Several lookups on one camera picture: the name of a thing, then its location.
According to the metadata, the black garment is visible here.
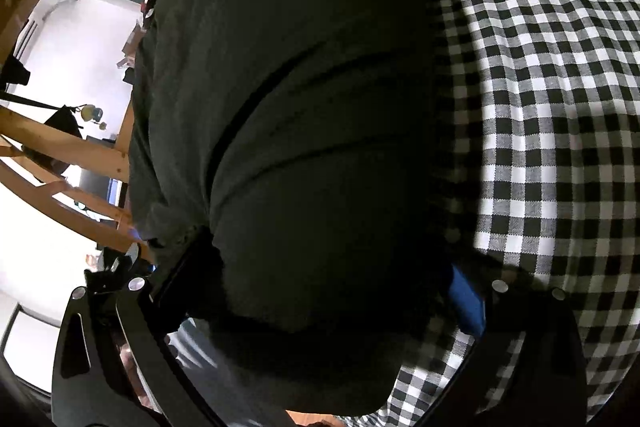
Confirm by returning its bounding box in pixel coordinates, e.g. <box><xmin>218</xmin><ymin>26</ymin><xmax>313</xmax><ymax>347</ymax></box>
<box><xmin>129</xmin><ymin>0</ymin><xmax>454</xmax><ymax>416</ymax></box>

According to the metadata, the checkered black white bedsheet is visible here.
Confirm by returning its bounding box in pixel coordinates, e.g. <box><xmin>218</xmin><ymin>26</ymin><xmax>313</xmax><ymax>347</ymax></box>
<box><xmin>344</xmin><ymin>0</ymin><xmax>640</xmax><ymax>427</ymax></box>

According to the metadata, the wooden bunk bed frame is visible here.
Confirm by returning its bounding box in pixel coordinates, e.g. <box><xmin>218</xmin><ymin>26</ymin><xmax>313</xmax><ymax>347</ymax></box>
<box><xmin>1</xmin><ymin>0</ymin><xmax>134</xmax><ymax>251</ymax></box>

